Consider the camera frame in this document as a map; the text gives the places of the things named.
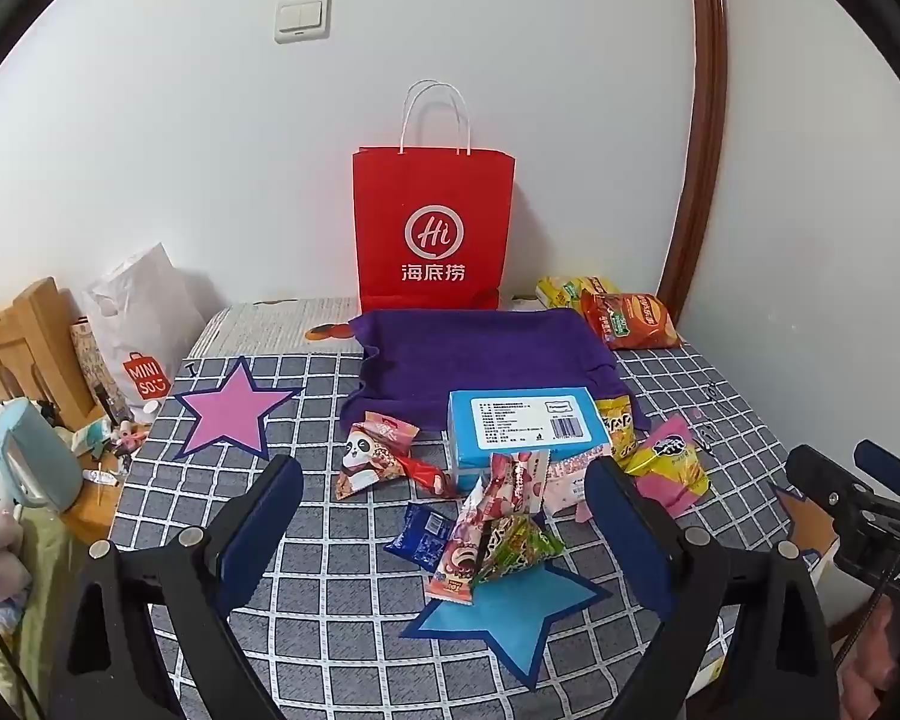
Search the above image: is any pink paper star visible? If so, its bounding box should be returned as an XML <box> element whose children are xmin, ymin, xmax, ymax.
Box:
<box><xmin>174</xmin><ymin>356</ymin><xmax>305</xmax><ymax>462</ymax></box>

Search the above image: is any white plastic shopping bag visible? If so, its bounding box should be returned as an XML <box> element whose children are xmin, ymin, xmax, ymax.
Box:
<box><xmin>82</xmin><ymin>242</ymin><xmax>207</xmax><ymax>410</ymax></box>

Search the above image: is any pink and yellow snack packet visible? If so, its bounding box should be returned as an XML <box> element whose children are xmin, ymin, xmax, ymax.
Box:
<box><xmin>621</xmin><ymin>414</ymin><xmax>710</xmax><ymax>518</ymax></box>

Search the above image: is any wooden chair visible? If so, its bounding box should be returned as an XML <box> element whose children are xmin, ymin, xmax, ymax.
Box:
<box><xmin>0</xmin><ymin>277</ymin><xmax>106</xmax><ymax>428</ymax></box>

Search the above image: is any red snack bar packet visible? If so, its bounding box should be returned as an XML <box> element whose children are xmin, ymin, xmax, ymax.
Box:
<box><xmin>394</xmin><ymin>452</ymin><xmax>458</xmax><ymax>500</ymax></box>

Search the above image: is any yellow chips bag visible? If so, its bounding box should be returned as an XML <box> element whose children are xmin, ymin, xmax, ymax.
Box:
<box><xmin>535</xmin><ymin>275</ymin><xmax>622</xmax><ymax>310</ymax></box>

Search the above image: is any black cable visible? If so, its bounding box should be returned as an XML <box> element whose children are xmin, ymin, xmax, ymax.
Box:
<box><xmin>832</xmin><ymin>589</ymin><xmax>897</xmax><ymax>665</ymax></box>

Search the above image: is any grey checkered bedsheet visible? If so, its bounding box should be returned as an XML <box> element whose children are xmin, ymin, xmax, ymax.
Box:
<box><xmin>109</xmin><ymin>330</ymin><xmax>796</xmax><ymax>720</ymax></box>

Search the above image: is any green cloth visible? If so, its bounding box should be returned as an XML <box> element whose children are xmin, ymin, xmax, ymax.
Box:
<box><xmin>0</xmin><ymin>510</ymin><xmax>121</xmax><ymax>698</ymax></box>

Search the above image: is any red paper bag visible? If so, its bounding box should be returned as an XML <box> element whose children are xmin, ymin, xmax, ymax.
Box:
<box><xmin>352</xmin><ymin>79</ymin><xmax>516</xmax><ymax>314</ymax></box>

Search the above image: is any purple cloth tray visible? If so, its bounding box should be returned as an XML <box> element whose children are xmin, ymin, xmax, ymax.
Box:
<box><xmin>339</xmin><ymin>306</ymin><xmax>650</xmax><ymax>436</ymax></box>

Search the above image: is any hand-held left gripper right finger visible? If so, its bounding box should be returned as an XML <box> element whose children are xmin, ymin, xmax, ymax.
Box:
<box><xmin>583</xmin><ymin>456</ymin><xmax>841</xmax><ymax>720</ymax></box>

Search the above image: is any panda snack packet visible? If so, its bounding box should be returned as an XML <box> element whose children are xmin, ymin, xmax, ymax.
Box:
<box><xmin>335</xmin><ymin>411</ymin><xmax>421</xmax><ymax>502</ymax></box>

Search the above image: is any orange chips bag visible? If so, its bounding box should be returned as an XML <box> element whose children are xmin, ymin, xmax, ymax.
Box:
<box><xmin>579</xmin><ymin>289</ymin><xmax>683</xmax><ymax>350</ymax></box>

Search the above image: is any light blue container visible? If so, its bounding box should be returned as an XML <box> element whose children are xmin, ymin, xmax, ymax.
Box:
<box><xmin>0</xmin><ymin>399</ymin><xmax>83</xmax><ymax>515</ymax></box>

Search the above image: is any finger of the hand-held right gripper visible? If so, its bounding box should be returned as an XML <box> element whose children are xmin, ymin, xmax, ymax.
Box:
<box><xmin>853</xmin><ymin>439</ymin><xmax>900</xmax><ymax>496</ymax></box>
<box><xmin>786</xmin><ymin>445</ymin><xmax>871</xmax><ymax>533</ymax></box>

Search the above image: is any pale pink peach packet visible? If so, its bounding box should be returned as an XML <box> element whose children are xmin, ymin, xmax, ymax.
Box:
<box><xmin>544</xmin><ymin>446</ymin><xmax>608</xmax><ymax>526</ymax></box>

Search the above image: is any patterned gift bag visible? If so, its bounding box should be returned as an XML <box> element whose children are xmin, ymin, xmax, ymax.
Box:
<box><xmin>70</xmin><ymin>317</ymin><xmax>132</xmax><ymax>425</ymax></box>

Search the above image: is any white light switch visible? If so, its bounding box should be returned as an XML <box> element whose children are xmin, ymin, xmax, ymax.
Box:
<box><xmin>274</xmin><ymin>0</ymin><xmax>332</xmax><ymax>44</ymax></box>

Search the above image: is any light blue box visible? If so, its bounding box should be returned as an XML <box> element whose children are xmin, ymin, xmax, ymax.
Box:
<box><xmin>447</xmin><ymin>388</ymin><xmax>610</xmax><ymax>496</ymax></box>

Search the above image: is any person's right hand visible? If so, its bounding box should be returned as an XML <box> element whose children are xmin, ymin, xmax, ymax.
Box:
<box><xmin>844</xmin><ymin>600</ymin><xmax>900</xmax><ymax>720</ymax></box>

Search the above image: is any brown wooden door frame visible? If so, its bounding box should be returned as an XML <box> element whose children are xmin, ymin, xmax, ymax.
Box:
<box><xmin>656</xmin><ymin>0</ymin><xmax>728</xmax><ymax>316</ymax></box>

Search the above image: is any green triangular snack packet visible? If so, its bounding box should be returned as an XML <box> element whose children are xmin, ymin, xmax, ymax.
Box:
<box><xmin>471</xmin><ymin>514</ymin><xmax>565</xmax><ymax>590</ymax></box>

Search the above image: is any white printed cloth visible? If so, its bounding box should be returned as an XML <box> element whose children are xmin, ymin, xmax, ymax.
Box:
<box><xmin>191</xmin><ymin>296</ymin><xmax>541</xmax><ymax>361</ymax></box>

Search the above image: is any pink strawberry print packet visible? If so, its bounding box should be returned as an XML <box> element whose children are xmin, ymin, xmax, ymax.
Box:
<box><xmin>486</xmin><ymin>450</ymin><xmax>554</xmax><ymax>520</ymax></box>

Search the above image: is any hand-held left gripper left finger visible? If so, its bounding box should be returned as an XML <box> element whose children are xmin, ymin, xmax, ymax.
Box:
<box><xmin>49</xmin><ymin>454</ymin><xmax>305</xmax><ymax>720</ymax></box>

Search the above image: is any blue paper star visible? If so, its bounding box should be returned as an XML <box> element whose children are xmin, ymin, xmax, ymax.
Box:
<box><xmin>399</xmin><ymin>559</ymin><xmax>612</xmax><ymax>691</ymax></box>

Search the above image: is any dark blue snack packet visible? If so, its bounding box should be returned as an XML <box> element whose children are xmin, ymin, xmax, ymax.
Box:
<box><xmin>384</xmin><ymin>502</ymin><xmax>455</xmax><ymax>569</ymax></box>

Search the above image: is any pink bear snack packet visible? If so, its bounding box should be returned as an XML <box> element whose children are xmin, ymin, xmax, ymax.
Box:
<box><xmin>424</xmin><ymin>480</ymin><xmax>500</xmax><ymax>606</ymax></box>

